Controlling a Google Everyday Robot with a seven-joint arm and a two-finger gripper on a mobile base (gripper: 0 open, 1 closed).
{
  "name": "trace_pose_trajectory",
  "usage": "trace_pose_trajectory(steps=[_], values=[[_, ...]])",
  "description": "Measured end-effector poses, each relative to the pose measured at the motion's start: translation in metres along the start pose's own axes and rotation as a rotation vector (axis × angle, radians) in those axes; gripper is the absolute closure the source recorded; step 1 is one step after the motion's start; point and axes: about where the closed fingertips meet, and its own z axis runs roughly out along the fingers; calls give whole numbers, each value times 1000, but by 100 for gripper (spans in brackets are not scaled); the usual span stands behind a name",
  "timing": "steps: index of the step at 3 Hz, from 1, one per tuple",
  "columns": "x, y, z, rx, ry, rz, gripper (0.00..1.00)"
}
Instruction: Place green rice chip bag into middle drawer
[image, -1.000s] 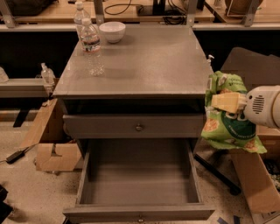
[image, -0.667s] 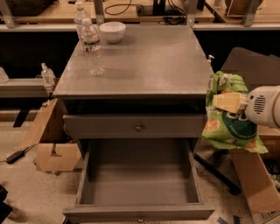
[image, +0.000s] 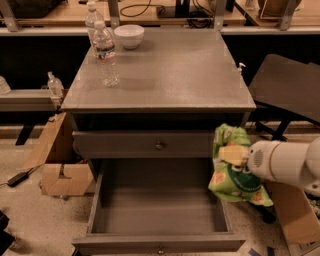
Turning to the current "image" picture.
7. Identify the green rice chip bag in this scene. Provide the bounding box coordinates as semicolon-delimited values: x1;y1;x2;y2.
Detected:
208;124;273;207

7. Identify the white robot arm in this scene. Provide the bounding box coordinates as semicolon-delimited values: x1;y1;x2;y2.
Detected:
218;138;320;197

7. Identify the grey upper drawer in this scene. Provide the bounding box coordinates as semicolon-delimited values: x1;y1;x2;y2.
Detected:
73;130;214;159

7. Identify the grey drawer cabinet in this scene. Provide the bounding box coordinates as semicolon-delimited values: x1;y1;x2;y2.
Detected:
60;27;257;256

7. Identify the open grey lower drawer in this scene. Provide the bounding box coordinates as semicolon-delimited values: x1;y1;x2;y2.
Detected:
72;158;245;255

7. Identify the black chair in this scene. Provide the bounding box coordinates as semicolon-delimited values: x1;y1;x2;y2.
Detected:
249;54;320;142

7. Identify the white pump bottle top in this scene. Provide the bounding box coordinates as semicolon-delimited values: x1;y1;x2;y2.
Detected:
237;62;246;74

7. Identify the cardboard box on right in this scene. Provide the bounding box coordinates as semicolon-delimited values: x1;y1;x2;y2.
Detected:
266;182;320;256

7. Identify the white ceramic bowl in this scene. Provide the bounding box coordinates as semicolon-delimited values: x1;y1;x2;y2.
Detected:
114;24;144;50

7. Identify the flat cardboard on left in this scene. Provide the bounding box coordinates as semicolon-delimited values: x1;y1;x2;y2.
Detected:
23;113;95;196

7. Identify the front clear water bottle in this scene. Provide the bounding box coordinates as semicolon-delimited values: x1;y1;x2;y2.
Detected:
92;21;119;87

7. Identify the clear water bottle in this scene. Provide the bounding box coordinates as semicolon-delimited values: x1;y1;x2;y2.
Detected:
85;1;104;44
92;21;119;87

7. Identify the small spray bottle left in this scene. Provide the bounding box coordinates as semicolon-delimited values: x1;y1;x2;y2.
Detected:
47;72;64;98

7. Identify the rear clear water bottle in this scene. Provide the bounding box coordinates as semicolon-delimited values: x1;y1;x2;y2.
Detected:
85;1;104;44

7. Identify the black power adapter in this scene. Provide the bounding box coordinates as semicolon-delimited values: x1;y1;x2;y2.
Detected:
1;166;38;188

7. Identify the wooden shelf bench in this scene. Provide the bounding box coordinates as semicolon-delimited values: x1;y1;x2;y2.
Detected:
15;0;320;27

